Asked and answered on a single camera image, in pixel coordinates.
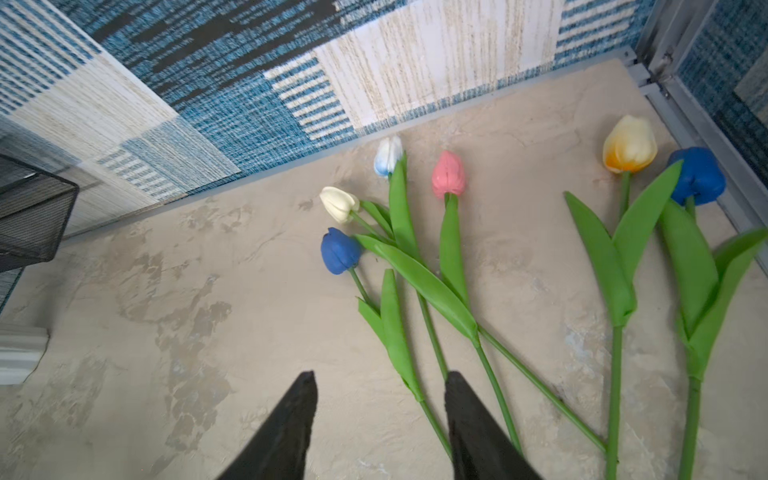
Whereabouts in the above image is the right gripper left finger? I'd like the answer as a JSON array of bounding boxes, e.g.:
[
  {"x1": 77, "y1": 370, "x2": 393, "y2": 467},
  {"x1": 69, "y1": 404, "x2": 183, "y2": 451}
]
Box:
[{"x1": 218, "y1": 371, "x2": 318, "y2": 479}]

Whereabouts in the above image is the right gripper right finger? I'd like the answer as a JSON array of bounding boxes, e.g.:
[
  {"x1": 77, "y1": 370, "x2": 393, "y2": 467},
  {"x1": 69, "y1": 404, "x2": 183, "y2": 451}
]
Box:
[{"x1": 444, "y1": 371, "x2": 541, "y2": 479}]

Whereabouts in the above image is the white ribbed ceramic vase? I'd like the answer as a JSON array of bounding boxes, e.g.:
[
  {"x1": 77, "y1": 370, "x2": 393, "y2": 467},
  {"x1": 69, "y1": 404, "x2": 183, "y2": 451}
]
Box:
[{"x1": 0, "y1": 324, "x2": 49, "y2": 386}]

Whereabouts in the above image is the cream yellow tulip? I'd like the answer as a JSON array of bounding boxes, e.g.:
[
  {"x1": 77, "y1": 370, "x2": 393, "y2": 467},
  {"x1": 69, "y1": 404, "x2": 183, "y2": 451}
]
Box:
[{"x1": 565, "y1": 115, "x2": 682, "y2": 479}]

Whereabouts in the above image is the small blue tulip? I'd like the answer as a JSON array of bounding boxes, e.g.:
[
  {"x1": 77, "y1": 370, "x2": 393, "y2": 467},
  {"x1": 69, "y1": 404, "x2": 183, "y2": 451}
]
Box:
[{"x1": 660, "y1": 147, "x2": 767, "y2": 479}]

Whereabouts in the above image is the dark pink tulip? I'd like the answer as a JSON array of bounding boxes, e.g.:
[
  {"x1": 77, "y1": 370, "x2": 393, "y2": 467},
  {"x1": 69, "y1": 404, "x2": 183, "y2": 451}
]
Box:
[{"x1": 431, "y1": 151, "x2": 522, "y2": 453}]

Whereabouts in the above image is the black wire shelf rack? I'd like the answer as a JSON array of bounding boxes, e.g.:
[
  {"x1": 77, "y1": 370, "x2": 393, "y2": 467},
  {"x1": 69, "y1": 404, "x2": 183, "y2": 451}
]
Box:
[{"x1": 1, "y1": 155, "x2": 80, "y2": 272}]

